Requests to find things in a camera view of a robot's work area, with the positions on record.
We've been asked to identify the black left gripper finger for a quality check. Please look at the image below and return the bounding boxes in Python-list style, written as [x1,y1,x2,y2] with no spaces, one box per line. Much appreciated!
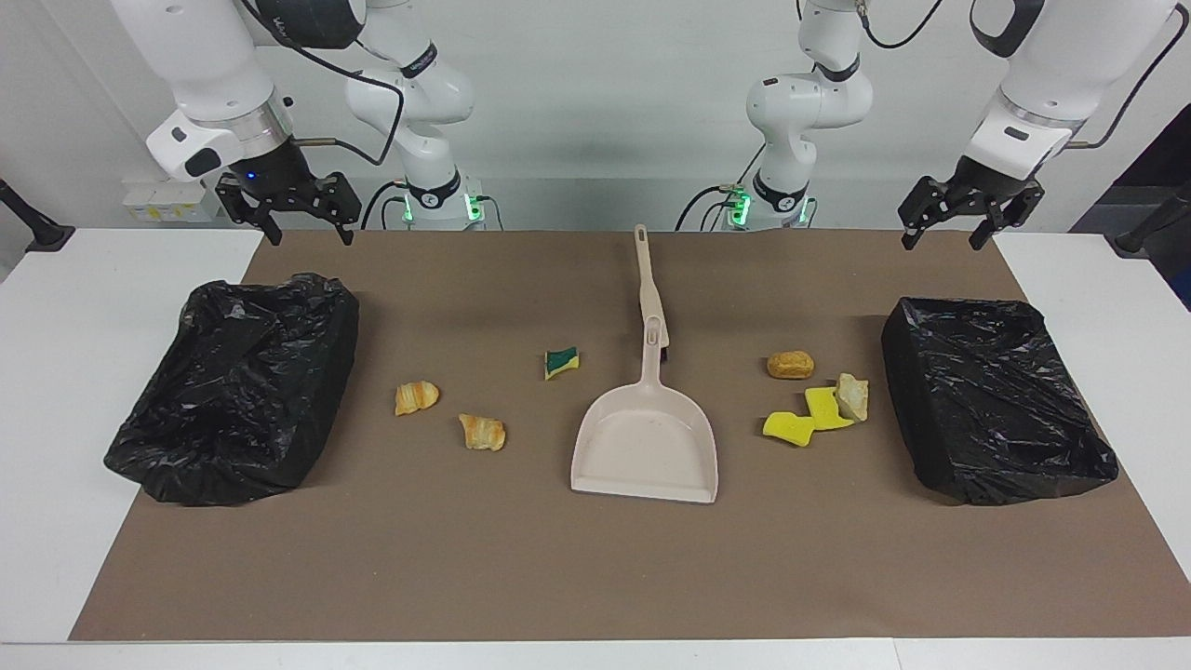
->
[968,182,1046,251]
[898,175,956,250]

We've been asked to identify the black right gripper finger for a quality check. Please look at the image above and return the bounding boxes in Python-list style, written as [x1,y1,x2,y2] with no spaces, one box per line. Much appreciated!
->
[216,175,283,247]
[312,172,363,247]

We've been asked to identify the pale beige bread chunk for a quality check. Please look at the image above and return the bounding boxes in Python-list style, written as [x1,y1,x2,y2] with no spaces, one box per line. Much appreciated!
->
[835,372,870,423]

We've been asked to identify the small croissant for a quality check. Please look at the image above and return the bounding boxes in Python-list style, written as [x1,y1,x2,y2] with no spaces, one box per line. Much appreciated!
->
[458,413,507,453]
[395,380,441,417]

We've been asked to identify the beige plastic dustpan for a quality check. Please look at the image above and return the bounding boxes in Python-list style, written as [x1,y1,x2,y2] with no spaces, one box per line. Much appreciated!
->
[570,315,719,504]

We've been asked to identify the bin with black trash bag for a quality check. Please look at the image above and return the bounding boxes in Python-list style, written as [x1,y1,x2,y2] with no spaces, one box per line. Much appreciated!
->
[103,272,361,508]
[880,296,1120,507]

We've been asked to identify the white power strip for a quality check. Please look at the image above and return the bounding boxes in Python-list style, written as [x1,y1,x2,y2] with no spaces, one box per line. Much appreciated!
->
[123,180,224,224]

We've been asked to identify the dark blue panel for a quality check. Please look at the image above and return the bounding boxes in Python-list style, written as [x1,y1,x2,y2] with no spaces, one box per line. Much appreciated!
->
[1070,102,1191,313]

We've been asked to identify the brown table mat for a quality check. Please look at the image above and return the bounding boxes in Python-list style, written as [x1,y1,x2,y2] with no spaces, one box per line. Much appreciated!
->
[68,230,1191,643]

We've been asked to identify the black base cables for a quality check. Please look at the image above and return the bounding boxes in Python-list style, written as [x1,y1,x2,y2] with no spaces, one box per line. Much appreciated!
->
[361,181,410,231]
[675,184,745,232]

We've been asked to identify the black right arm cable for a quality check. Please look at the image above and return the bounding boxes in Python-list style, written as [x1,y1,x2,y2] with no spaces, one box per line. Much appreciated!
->
[240,0,408,168]

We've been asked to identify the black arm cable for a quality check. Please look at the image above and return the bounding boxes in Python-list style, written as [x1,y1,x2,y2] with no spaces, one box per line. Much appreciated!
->
[240,0,408,168]
[1065,33,1191,150]

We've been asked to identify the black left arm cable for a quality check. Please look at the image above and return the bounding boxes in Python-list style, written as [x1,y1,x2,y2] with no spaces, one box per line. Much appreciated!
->
[1065,33,1191,150]

